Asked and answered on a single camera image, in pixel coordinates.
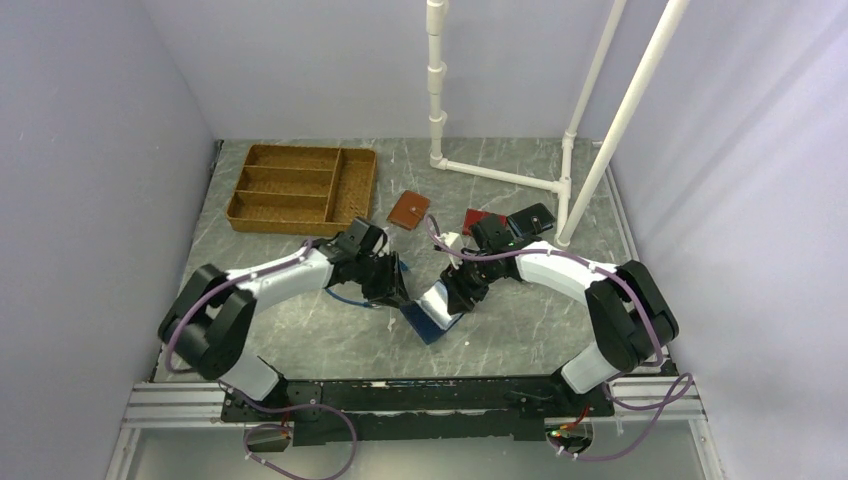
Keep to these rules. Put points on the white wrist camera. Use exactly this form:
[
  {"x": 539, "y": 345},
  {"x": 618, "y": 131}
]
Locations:
[
  {"x": 382, "y": 244},
  {"x": 448, "y": 242}
]

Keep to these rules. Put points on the red leather card holder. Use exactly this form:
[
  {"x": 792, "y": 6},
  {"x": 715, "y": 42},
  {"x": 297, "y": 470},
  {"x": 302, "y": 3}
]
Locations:
[{"x": 471, "y": 217}]

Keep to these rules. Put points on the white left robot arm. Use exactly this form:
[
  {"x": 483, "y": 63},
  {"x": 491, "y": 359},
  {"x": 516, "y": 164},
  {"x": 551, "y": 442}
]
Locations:
[{"x": 208, "y": 324}]

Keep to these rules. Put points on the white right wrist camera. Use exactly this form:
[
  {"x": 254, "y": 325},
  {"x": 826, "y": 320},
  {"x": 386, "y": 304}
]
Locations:
[{"x": 448, "y": 242}]

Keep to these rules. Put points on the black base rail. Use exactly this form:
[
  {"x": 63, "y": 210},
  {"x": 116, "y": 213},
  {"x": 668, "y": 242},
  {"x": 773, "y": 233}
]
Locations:
[{"x": 520, "y": 407}]

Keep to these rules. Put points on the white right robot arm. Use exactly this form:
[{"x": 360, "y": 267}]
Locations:
[{"x": 630, "y": 318}]

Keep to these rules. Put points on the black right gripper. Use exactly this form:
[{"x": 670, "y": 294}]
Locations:
[{"x": 460, "y": 290}]

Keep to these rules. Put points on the brown leather card holder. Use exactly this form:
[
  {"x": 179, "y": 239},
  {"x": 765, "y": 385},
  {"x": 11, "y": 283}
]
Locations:
[{"x": 409, "y": 210}]

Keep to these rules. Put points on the blue leather card holder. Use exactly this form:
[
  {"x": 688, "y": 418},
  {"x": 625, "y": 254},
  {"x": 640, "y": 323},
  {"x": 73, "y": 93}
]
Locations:
[{"x": 428, "y": 315}]

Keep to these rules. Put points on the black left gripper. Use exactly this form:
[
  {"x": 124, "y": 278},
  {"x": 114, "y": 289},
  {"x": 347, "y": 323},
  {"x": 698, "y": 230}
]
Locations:
[{"x": 382, "y": 292}]

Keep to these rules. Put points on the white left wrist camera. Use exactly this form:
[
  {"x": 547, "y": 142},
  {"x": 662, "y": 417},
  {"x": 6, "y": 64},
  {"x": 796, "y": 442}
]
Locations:
[{"x": 382, "y": 244}]

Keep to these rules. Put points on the wicker cutlery tray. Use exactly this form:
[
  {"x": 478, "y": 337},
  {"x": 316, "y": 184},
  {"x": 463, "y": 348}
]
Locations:
[{"x": 302, "y": 190}]

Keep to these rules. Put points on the black leather card holder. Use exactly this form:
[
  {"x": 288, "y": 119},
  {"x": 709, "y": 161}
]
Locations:
[{"x": 531, "y": 221}]

